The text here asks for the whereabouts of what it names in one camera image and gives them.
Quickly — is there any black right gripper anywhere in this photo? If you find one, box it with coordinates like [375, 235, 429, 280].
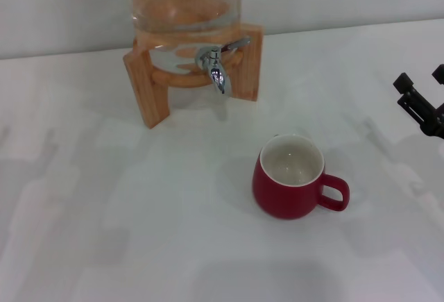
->
[393, 64, 444, 140]

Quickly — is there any red ceramic mug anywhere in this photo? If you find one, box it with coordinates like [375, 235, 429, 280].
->
[252, 133, 350, 221]

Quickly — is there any chrome faucet tap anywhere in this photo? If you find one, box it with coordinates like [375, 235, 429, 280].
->
[195, 36, 251, 95]

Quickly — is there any glass dispenser jar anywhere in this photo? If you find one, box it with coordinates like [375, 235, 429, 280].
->
[128, 0, 242, 74]

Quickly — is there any wooden dispenser stand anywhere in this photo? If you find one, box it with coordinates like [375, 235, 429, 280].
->
[122, 22, 264, 130]

